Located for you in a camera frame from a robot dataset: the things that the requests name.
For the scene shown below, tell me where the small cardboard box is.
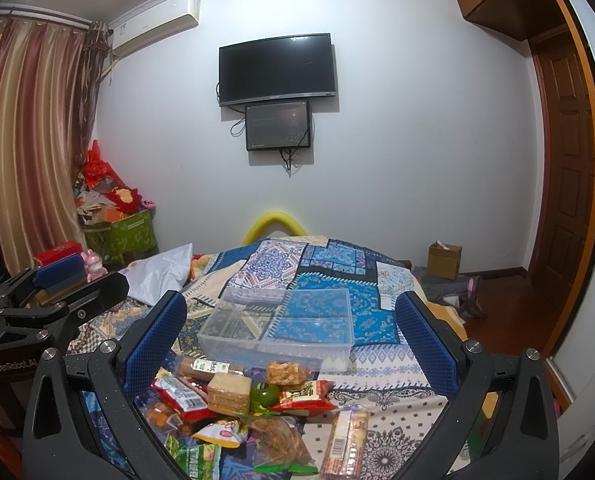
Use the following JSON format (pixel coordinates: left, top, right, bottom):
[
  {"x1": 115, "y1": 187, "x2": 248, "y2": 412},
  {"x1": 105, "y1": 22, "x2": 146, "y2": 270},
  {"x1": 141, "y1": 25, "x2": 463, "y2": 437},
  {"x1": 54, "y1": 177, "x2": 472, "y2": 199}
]
[{"x1": 427, "y1": 240, "x2": 462, "y2": 280}]

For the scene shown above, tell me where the orange candy clear pack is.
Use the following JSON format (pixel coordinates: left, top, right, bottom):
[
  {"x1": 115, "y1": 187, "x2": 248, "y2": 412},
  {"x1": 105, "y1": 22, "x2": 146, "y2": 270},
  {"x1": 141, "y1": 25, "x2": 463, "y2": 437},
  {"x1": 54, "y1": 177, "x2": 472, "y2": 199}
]
[{"x1": 136, "y1": 394, "x2": 191, "y2": 437}]

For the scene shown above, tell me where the yellow white snack packet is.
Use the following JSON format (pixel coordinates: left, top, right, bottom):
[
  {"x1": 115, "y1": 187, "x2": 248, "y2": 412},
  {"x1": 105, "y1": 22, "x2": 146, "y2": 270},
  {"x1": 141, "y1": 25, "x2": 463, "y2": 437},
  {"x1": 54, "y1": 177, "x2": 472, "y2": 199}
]
[{"x1": 192, "y1": 419, "x2": 249, "y2": 448}]

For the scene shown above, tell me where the striped red gold curtain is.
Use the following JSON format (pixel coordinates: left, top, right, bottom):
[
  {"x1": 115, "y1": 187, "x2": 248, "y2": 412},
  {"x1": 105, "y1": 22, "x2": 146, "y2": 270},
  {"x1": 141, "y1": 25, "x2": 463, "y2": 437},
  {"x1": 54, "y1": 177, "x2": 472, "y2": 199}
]
[{"x1": 0, "y1": 16, "x2": 110, "y2": 274}]

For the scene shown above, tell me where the large black wall television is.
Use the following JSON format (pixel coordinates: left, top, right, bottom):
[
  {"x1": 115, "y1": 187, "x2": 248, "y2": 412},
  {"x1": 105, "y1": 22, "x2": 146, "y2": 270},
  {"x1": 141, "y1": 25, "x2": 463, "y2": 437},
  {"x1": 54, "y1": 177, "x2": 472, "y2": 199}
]
[{"x1": 217, "y1": 32, "x2": 337, "y2": 106}]

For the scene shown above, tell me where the white plastic bag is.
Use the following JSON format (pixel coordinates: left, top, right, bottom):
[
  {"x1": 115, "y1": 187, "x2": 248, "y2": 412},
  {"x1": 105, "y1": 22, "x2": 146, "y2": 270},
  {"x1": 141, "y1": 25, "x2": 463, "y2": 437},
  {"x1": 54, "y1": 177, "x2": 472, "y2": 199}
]
[{"x1": 121, "y1": 244, "x2": 192, "y2": 307}]

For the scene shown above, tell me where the brown wooden door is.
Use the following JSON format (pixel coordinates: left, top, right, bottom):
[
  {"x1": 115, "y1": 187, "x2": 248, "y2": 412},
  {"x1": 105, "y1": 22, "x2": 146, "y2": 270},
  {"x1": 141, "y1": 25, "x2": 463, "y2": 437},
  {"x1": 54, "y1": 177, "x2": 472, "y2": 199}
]
[{"x1": 529, "y1": 27, "x2": 595, "y2": 346}]

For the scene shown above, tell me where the orange fried snack clear pack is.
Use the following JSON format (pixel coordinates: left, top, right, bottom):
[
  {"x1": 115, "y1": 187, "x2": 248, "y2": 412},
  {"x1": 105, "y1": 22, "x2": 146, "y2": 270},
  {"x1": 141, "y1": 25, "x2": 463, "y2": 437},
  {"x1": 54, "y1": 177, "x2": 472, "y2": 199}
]
[{"x1": 266, "y1": 362, "x2": 311, "y2": 387}]

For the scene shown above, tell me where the small black wall monitor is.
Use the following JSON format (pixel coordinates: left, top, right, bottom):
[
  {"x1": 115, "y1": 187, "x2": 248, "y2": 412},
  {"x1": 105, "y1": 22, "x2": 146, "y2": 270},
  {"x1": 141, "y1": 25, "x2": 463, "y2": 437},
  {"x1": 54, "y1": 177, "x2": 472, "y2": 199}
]
[{"x1": 244, "y1": 101, "x2": 311, "y2": 152}]

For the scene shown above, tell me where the clear bag brown fried snack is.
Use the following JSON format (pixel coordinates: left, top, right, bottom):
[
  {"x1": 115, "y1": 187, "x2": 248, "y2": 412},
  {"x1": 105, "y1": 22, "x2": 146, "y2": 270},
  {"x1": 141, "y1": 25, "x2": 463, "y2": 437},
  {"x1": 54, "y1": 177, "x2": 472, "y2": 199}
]
[{"x1": 249, "y1": 416, "x2": 318, "y2": 476}]

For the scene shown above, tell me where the green jelly cup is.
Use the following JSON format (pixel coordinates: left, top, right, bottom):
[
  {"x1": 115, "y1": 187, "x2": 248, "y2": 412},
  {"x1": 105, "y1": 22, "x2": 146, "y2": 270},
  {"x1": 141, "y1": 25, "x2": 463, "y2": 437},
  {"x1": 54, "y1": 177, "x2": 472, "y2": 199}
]
[{"x1": 250, "y1": 382, "x2": 280, "y2": 414}]

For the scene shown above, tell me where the clothes pile on floor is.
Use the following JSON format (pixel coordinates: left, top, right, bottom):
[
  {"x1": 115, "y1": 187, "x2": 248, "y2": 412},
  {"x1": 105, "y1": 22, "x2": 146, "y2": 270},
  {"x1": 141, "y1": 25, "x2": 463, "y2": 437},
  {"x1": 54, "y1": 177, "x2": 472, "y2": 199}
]
[{"x1": 412, "y1": 266, "x2": 487, "y2": 320}]

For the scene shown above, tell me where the green snack packet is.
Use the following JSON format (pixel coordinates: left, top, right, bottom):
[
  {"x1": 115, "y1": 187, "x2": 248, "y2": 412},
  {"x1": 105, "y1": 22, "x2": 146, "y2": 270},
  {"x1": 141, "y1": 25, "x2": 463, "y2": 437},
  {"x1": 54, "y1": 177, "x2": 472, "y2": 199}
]
[{"x1": 164, "y1": 434, "x2": 222, "y2": 480}]

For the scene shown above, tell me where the green patterned storage box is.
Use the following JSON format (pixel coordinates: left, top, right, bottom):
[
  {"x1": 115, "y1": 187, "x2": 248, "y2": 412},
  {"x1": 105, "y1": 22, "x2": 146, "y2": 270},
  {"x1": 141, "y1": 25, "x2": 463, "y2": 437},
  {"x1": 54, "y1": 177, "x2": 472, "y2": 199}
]
[{"x1": 83, "y1": 209, "x2": 158, "y2": 266}]

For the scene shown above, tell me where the beige cracker block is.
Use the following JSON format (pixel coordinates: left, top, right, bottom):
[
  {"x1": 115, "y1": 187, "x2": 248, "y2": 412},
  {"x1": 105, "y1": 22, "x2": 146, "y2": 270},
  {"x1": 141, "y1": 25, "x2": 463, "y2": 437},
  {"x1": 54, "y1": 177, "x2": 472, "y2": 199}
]
[{"x1": 208, "y1": 373, "x2": 252, "y2": 416}]

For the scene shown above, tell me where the clear plastic storage bin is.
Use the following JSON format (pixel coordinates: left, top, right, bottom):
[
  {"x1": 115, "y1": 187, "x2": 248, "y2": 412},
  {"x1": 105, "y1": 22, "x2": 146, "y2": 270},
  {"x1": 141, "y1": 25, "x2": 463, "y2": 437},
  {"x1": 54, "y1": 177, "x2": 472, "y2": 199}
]
[{"x1": 198, "y1": 287, "x2": 355, "y2": 373}]

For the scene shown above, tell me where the red barcode snack packet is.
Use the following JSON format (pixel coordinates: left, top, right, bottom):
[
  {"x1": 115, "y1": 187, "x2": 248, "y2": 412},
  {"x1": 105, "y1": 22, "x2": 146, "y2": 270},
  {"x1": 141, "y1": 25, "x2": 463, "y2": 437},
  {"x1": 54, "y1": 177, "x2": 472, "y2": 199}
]
[{"x1": 151, "y1": 370, "x2": 214, "y2": 422}]

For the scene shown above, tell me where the red chinese snack packet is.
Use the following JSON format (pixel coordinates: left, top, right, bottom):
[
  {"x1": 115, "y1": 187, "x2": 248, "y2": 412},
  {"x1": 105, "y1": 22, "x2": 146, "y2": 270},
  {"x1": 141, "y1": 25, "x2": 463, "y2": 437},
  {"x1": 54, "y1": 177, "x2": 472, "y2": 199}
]
[{"x1": 270, "y1": 380, "x2": 337, "y2": 417}]

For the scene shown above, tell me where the pink toy figure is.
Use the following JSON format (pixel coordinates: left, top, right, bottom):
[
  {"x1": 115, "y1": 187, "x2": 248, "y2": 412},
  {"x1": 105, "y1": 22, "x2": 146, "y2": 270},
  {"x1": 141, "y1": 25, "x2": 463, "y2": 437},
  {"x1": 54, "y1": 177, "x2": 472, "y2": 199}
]
[{"x1": 81, "y1": 249, "x2": 108, "y2": 283}]

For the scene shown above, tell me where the long wafer bar clear pack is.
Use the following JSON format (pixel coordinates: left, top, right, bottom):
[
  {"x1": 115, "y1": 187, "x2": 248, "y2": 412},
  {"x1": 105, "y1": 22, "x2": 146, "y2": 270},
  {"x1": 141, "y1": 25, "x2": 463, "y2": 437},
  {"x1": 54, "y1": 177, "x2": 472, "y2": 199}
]
[{"x1": 320, "y1": 405, "x2": 369, "y2": 479}]

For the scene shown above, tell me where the patchwork patterned bedspread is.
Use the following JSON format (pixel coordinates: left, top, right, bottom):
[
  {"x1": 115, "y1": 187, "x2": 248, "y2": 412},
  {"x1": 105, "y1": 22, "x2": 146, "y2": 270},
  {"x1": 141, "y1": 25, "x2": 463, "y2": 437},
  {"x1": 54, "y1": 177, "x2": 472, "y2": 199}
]
[{"x1": 69, "y1": 236, "x2": 447, "y2": 479}]

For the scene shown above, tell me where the white wall air conditioner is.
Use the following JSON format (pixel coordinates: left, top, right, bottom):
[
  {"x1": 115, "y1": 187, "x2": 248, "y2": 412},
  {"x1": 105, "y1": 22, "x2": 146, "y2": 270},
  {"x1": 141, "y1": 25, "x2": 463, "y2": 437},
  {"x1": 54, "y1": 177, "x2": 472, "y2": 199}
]
[{"x1": 112, "y1": 0, "x2": 201, "y2": 58}]

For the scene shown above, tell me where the red box on shelf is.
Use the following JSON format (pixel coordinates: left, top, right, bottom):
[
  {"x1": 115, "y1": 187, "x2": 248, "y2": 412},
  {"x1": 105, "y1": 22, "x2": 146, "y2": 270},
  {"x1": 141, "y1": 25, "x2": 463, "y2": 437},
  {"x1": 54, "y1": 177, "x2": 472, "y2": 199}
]
[{"x1": 33, "y1": 240, "x2": 83, "y2": 266}]

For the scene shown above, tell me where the yellow foam hoop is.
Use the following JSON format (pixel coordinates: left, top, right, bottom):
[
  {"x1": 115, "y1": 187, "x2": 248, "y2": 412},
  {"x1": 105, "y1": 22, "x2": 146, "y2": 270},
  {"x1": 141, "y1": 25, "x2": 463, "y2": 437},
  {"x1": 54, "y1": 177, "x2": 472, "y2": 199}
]
[{"x1": 241, "y1": 210, "x2": 306, "y2": 246}]

